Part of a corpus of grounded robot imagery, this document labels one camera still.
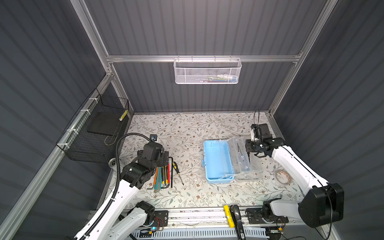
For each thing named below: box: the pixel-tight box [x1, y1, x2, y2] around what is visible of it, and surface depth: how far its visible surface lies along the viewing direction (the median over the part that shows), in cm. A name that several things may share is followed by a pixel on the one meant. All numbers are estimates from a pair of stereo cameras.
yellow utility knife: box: [165, 165, 169, 186], surface depth 88 cm
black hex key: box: [168, 156, 173, 188], surface depth 93 cm
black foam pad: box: [87, 111, 125, 136], surface depth 78 cm
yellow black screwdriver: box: [172, 161, 184, 186], surface depth 91 cm
